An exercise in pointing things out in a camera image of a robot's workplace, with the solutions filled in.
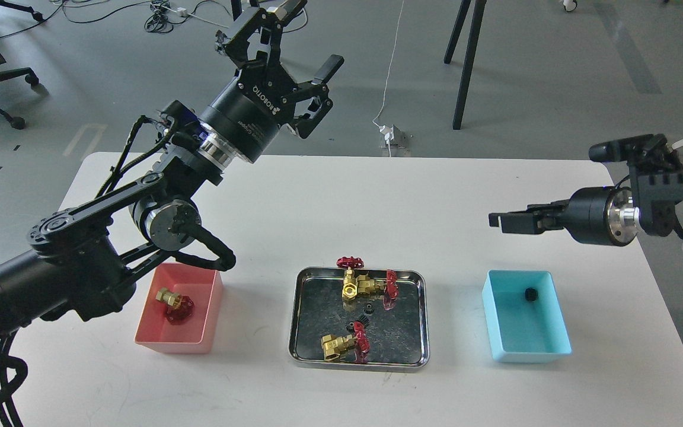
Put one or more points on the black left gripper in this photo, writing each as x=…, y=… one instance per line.
x=248, y=112

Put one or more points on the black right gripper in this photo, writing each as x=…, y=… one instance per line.
x=593, y=215

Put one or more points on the brass valve red handle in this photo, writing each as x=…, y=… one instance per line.
x=386, y=288
x=178, y=307
x=350, y=283
x=334, y=347

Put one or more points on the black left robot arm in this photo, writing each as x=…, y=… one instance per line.
x=87, y=259

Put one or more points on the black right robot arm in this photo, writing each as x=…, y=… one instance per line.
x=652, y=202

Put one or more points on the blue plastic box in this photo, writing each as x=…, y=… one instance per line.
x=521, y=331

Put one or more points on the pink plastic box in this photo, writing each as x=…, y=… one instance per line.
x=195, y=333

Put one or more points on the white power adapter on floor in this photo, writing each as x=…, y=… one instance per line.
x=394, y=142

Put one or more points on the black stand leg right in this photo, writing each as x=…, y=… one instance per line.
x=470, y=54

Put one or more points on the shiny metal tray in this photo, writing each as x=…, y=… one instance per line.
x=398, y=337

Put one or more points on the brass valve red handle top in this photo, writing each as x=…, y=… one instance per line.
x=350, y=283

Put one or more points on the brass valve red handle bottom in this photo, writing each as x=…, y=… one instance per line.
x=334, y=347

